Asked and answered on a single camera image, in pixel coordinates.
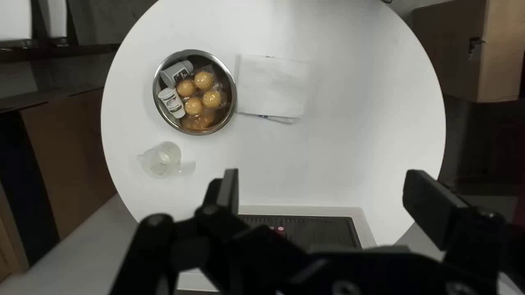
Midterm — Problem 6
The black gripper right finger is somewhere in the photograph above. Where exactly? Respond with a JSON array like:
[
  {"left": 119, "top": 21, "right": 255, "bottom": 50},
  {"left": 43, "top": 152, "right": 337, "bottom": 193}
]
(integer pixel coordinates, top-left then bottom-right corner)
[{"left": 403, "top": 168, "right": 478, "bottom": 247}]

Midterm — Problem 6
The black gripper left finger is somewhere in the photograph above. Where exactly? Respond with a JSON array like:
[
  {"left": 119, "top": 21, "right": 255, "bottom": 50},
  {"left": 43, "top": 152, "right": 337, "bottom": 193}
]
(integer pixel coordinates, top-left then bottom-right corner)
[{"left": 203, "top": 167, "right": 242, "bottom": 219}]

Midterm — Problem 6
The silver metal bowl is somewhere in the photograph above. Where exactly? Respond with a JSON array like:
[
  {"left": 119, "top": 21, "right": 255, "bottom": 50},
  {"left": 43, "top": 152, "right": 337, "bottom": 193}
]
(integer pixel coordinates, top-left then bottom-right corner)
[{"left": 152, "top": 47, "right": 240, "bottom": 135}]

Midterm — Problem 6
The white stacked storage cabinet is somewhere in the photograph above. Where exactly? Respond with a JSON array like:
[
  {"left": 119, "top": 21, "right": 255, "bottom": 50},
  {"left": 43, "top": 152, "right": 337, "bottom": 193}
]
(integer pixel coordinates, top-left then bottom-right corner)
[{"left": 0, "top": 193, "right": 525, "bottom": 295}]

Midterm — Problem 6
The clear plastic cup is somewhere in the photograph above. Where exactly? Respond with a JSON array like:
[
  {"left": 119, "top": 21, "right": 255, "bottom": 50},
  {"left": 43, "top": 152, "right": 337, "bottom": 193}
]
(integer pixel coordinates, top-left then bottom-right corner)
[{"left": 137, "top": 139, "right": 198, "bottom": 178}]

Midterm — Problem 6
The brown egg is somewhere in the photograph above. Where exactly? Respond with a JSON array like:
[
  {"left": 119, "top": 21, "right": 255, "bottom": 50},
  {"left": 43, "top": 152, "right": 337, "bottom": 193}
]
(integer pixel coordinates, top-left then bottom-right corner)
[
  {"left": 185, "top": 94, "right": 206, "bottom": 117},
  {"left": 193, "top": 68, "right": 217, "bottom": 91},
  {"left": 176, "top": 76, "right": 199, "bottom": 98},
  {"left": 201, "top": 88, "right": 226, "bottom": 109}
]

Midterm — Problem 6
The small white printed cup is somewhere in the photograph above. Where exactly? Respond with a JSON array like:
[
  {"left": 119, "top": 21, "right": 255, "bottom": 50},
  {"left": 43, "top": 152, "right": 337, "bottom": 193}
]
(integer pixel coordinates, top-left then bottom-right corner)
[{"left": 157, "top": 86, "right": 189, "bottom": 119}]

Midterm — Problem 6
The white folded cloth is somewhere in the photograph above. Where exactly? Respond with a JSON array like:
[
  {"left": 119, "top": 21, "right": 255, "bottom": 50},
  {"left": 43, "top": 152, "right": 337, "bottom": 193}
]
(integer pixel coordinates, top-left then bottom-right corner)
[{"left": 235, "top": 52, "right": 311, "bottom": 126}]

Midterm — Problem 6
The large plain cardboard box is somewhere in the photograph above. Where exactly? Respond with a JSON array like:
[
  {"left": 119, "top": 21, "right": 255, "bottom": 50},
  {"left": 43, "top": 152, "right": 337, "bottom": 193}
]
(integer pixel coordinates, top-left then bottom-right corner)
[{"left": 20, "top": 88, "right": 119, "bottom": 240}]

